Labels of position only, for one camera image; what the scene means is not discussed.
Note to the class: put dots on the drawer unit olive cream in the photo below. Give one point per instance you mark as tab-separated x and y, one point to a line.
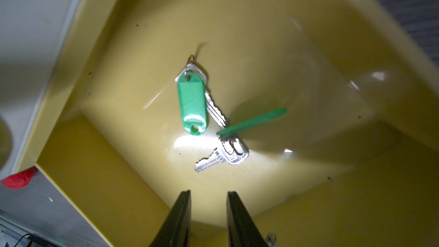
32	35

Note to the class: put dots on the red toy with eyes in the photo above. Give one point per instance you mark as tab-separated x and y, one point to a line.
19	180

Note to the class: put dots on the yellow bottom drawer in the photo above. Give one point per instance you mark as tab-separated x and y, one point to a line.
354	162

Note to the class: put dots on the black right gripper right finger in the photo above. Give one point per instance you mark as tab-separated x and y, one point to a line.
242	231

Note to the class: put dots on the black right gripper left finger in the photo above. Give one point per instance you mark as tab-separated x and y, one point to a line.
175	230

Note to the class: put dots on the green tagged key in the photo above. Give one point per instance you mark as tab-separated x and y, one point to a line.
195	102
231	149

